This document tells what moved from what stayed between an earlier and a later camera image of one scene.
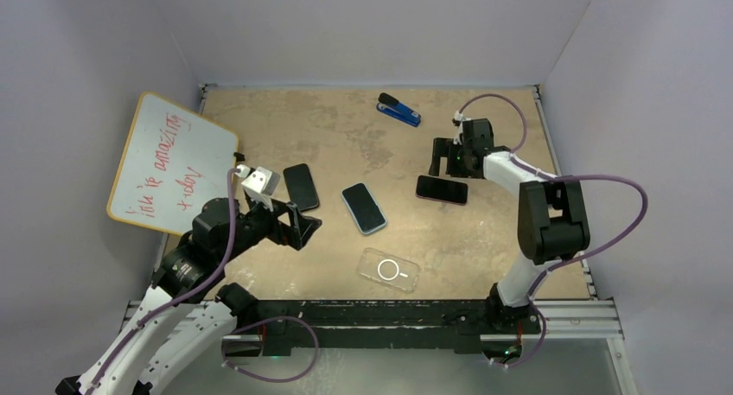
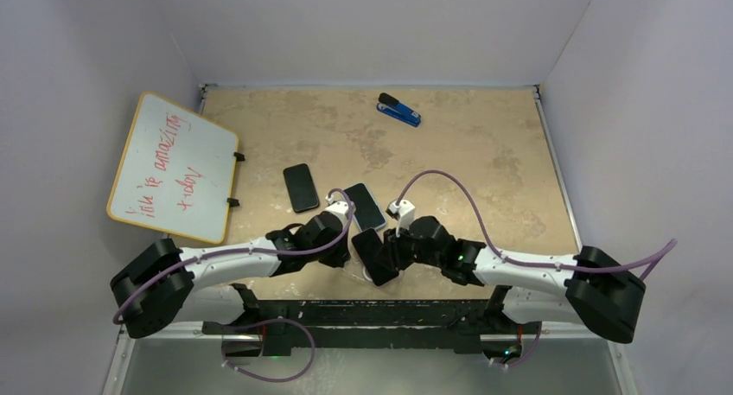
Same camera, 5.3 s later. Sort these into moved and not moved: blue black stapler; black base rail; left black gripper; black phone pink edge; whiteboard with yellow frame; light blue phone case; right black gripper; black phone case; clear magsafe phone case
Moved: black phone pink edge; right black gripper; clear magsafe phone case; left black gripper
Not moved: blue black stapler; whiteboard with yellow frame; black base rail; light blue phone case; black phone case
